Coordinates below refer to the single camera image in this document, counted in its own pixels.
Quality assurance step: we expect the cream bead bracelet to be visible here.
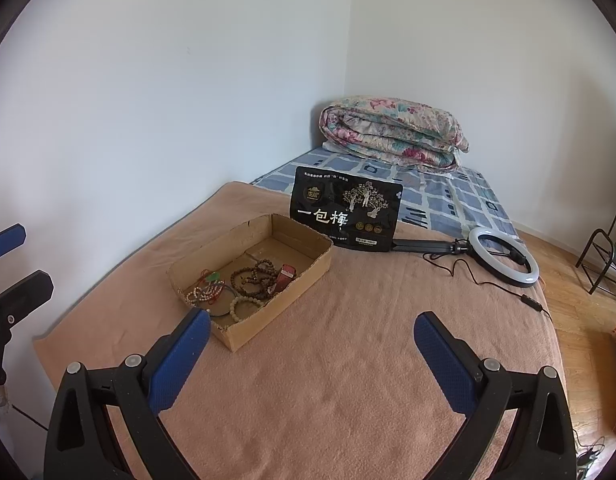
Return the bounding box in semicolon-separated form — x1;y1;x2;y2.
229;294;266;326

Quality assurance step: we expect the brown wooden bead necklace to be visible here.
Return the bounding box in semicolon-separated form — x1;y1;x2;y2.
229;258;280;299

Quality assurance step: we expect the open cardboard box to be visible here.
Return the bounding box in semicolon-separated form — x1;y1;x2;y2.
167;214;333;352

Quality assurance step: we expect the red small box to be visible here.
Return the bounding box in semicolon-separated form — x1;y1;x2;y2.
268;264;296;295

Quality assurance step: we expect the blue checked bed sheet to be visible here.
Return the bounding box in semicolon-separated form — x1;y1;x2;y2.
249;146;520;241

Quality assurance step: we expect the black metal shelf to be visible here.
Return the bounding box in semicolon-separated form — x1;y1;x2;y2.
575;209;616;300

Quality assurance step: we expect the black snack bag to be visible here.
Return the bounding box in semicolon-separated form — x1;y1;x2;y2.
290;167;404;252

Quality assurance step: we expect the folded floral quilt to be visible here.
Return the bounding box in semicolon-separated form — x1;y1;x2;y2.
318;96;470;174

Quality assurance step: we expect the black ring light cable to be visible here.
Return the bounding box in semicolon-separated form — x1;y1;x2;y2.
421;250;554;323

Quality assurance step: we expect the white ring light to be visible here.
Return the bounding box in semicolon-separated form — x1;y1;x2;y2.
392;226;540;288

